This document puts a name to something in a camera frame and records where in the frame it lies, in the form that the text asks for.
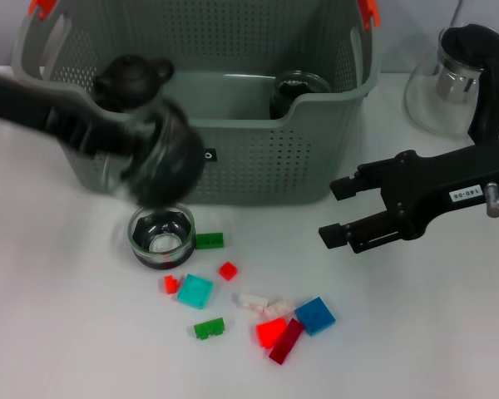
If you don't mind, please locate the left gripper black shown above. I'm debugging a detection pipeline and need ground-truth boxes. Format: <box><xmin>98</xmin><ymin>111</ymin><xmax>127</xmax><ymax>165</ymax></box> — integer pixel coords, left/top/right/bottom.
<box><xmin>0</xmin><ymin>69</ymin><xmax>151</xmax><ymax>160</ymax></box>

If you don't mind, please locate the orange bin handle clip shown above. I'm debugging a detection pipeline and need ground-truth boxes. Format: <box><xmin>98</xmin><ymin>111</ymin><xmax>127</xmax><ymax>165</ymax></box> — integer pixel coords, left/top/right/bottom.
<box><xmin>27</xmin><ymin>0</ymin><xmax>57</xmax><ymax>20</ymax></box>
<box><xmin>357</xmin><ymin>0</ymin><xmax>379</xmax><ymax>32</ymax></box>

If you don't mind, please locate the grey-green perforated storage bin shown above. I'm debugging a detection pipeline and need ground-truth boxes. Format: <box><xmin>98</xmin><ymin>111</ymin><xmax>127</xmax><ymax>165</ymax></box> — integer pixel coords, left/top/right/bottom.
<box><xmin>10</xmin><ymin>0</ymin><xmax>382</xmax><ymax>207</ymax></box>

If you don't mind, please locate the teal square toy plate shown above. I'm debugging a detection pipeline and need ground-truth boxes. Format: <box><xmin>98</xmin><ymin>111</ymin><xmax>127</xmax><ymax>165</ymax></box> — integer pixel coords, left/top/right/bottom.
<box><xmin>175</xmin><ymin>273</ymin><xmax>215</xmax><ymax>311</ymax></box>

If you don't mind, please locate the small red square brick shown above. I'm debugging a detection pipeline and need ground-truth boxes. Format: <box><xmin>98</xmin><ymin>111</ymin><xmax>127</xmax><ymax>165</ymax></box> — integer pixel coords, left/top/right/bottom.
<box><xmin>218</xmin><ymin>260</ymin><xmax>239</xmax><ymax>283</ymax></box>

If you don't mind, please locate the glass coffee pot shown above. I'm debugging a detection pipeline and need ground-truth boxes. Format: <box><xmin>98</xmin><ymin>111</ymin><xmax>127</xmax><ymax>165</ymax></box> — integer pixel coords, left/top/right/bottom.
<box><xmin>403</xmin><ymin>23</ymin><xmax>499</xmax><ymax>145</ymax></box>

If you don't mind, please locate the green toy brick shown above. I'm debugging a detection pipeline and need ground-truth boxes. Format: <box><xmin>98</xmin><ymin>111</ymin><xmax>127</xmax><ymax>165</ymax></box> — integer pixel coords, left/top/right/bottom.
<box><xmin>195</xmin><ymin>231</ymin><xmax>225</xmax><ymax>250</ymax></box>
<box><xmin>193</xmin><ymin>317</ymin><xmax>226</xmax><ymax>341</ymax></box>

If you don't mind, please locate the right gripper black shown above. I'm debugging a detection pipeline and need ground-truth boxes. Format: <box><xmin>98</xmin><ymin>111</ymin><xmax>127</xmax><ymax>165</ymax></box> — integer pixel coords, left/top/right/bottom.
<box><xmin>318</xmin><ymin>135</ymin><xmax>499</xmax><ymax>255</ymax></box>

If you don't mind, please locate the bright red toy brick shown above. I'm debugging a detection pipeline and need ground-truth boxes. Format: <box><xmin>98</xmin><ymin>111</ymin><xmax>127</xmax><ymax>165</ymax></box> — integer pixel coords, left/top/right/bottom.
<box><xmin>255</xmin><ymin>316</ymin><xmax>290</xmax><ymax>349</ymax></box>

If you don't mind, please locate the blue square toy plate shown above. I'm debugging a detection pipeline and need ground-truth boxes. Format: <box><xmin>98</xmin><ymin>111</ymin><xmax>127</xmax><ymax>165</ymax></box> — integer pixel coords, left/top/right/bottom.
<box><xmin>294</xmin><ymin>295</ymin><xmax>337</xmax><ymax>337</ymax></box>

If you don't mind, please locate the black clay teapot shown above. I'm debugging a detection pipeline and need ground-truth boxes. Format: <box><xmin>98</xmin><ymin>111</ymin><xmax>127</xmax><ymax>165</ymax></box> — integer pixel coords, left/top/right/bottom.
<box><xmin>94</xmin><ymin>53</ymin><xmax>175</xmax><ymax>113</ymax></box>

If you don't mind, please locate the dark red flat brick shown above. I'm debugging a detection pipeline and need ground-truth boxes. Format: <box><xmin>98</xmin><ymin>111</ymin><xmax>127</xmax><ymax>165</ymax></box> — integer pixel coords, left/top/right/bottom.
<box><xmin>268</xmin><ymin>318</ymin><xmax>305</xmax><ymax>366</ymax></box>

